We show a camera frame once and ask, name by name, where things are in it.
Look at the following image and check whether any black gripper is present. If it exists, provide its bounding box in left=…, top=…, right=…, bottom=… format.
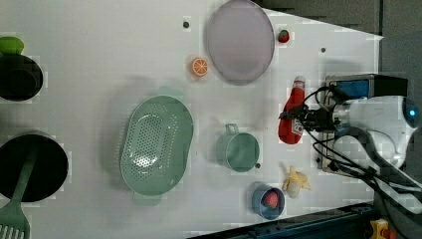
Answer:
left=279, top=105, right=335, bottom=131

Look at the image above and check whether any red ketchup bottle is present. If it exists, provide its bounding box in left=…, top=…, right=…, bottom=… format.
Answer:
left=278, top=76, right=306, bottom=144

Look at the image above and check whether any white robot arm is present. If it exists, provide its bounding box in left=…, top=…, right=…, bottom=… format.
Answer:
left=280, top=96, right=421, bottom=215

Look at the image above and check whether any peeled banana toy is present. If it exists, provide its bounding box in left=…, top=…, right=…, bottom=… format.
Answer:
left=283, top=166, right=312, bottom=199

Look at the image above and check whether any green mug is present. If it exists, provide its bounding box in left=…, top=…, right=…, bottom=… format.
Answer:
left=216, top=123, right=260, bottom=172

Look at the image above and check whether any red strawberry toy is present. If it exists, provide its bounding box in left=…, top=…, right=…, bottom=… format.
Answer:
left=278, top=30, right=290, bottom=43

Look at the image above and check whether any red strawberry in bowl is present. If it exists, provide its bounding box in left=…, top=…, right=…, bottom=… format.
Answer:
left=263, top=191, right=279, bottom=208

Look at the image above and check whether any blue small bowl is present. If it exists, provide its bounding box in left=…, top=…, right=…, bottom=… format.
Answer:
left=252, top=184, right=285, bottom=220

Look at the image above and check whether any lilac round plate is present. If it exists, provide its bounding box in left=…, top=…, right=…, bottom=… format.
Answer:
left=205, top=0, right=275, bottom=86

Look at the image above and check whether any orange slice toy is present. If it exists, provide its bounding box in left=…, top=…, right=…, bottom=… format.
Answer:
left=190, top=58, right=208, bottom=78

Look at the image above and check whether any green perforated colander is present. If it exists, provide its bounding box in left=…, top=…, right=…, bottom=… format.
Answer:
left=119, top=87, right=194, bottom=206

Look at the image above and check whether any black pot large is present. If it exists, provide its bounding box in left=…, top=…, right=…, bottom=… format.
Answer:
left=0, top=133, right=69, bottom=202

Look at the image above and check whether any black pot small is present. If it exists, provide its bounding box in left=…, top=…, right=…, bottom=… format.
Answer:
left=0, top=55, right=44, bottom=102

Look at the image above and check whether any green lime toy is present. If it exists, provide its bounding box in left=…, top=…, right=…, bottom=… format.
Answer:
left=0, top=37, right=25, bottom=55

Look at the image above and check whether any green spatula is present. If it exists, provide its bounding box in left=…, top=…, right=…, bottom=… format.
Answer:
left=0, top=149, right=38, bottom=239

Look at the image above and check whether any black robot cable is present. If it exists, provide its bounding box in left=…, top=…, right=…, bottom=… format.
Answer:
left=303, top=85, right=422, bottom=200

